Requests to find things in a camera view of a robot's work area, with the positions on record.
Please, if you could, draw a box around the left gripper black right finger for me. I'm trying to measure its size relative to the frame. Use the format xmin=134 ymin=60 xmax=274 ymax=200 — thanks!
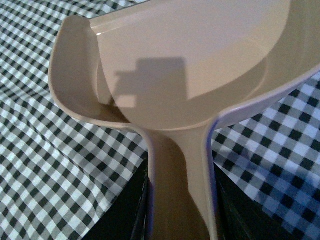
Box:
xmin=214 ymin=166 xmax=296 ymax=240

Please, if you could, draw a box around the beige plastic dustpan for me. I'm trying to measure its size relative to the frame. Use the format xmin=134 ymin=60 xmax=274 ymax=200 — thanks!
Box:
xmin=48 ymin=0 xmax=320 ymax=240

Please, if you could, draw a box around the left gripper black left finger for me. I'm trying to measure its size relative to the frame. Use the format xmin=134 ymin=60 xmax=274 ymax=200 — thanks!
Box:
xmin=84 ymin=163 xmax=149 ymax=240

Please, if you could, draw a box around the black white checkered bedsheet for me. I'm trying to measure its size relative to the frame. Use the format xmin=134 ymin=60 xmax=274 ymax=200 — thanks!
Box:
xmin=0 ymin=0 xmax=320 ymax=240

